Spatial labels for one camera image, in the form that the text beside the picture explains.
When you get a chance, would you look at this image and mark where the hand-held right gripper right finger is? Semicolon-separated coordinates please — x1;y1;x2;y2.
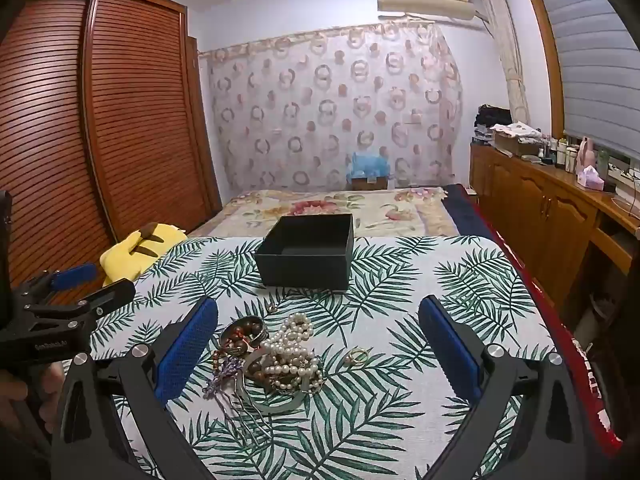
419;296;588;480

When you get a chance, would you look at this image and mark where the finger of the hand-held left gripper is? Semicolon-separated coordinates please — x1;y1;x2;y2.
37;279;137;320
12;262;98;307

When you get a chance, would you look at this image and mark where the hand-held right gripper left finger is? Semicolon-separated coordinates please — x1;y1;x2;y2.
50;296;219;480

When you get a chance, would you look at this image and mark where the purple bead strand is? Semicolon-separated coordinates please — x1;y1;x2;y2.
203;355;242;399

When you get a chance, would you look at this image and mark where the silver hair fork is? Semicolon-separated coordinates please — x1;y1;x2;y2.
220;370;274;444

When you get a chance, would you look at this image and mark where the white pearl necklace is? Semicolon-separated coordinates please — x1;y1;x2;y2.
259;312;324;394

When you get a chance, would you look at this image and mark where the silver cuff bracelet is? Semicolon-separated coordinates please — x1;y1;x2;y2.
240;350;307;415

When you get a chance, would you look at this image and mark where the black box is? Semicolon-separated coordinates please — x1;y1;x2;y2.
255;213;355;292

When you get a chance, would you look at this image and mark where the person's left hand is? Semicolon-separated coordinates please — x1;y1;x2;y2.
0;360;64;436

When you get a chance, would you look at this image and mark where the yellow plush toy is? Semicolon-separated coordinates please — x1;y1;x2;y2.
100;221;189;287

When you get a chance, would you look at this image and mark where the leaf print tablecloth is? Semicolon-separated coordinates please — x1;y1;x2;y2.
89;234;572;480

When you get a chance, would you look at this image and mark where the red bedding edge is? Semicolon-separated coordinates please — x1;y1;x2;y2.
474;199;627;457

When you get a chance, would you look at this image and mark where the navy blanket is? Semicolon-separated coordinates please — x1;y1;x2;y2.
442;183;502;239

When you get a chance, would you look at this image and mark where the wooden slatted wardrobe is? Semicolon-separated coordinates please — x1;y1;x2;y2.
0;0;224;307

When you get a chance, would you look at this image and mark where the wooden sideboard cabinet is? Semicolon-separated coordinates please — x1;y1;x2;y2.
468;142;640;322

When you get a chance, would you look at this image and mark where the blue plastic bag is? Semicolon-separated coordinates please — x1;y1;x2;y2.
347;151;390;181

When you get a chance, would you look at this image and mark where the pink tissue box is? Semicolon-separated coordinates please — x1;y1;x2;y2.
575;165;605;191

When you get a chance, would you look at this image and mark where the cardboard box with cloth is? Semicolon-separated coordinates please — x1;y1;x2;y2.
492;122;547;157

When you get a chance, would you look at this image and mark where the row of bottles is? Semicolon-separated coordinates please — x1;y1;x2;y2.
542;134;581;171

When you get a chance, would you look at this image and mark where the dark clothes pile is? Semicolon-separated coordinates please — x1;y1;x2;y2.
472;104;514;147

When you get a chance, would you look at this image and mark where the pink bunny figure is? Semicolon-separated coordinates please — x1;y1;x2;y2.
575;137;599;171

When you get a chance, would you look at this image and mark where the white wrapped pipe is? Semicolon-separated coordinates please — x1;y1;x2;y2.
474;0;532;127

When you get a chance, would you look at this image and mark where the grey window blind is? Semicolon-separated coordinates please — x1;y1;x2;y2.
529;0;640;162

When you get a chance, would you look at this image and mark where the ring pattern curtain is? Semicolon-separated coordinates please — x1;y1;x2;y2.
198;22;464;194

